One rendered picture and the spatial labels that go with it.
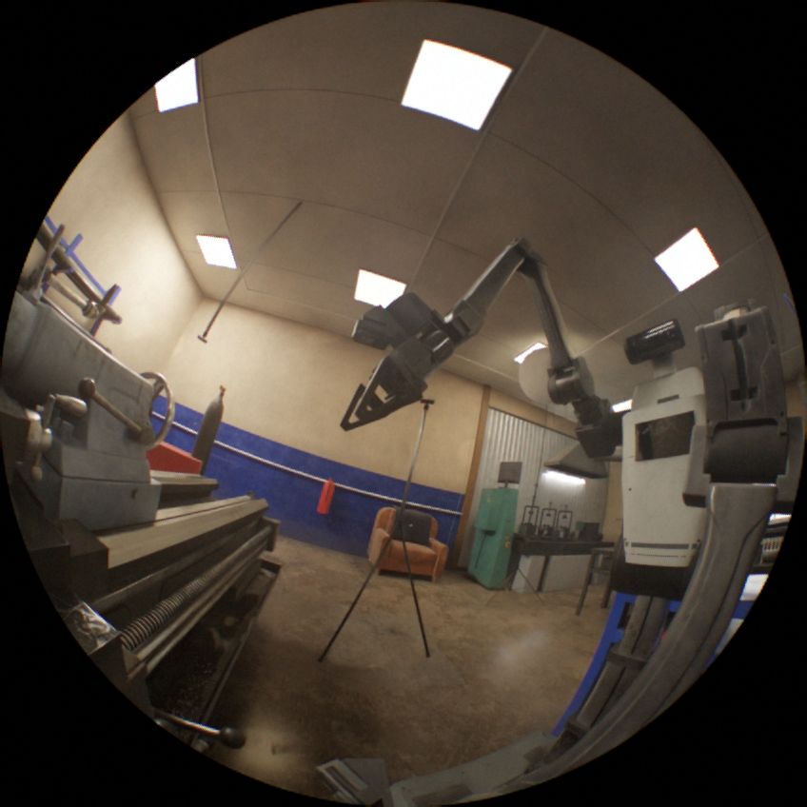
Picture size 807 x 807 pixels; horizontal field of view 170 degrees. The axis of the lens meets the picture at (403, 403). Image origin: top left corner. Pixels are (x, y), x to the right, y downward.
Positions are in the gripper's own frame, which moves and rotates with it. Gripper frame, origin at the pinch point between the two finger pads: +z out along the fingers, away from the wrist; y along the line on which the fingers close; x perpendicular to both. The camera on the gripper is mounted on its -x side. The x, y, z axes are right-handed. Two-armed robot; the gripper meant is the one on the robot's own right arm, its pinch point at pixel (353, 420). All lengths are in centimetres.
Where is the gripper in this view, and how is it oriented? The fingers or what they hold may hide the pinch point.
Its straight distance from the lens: 36.3
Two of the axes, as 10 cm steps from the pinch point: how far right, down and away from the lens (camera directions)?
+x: 6.5, 7.5, 1.1
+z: -6.5, 6.3, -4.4
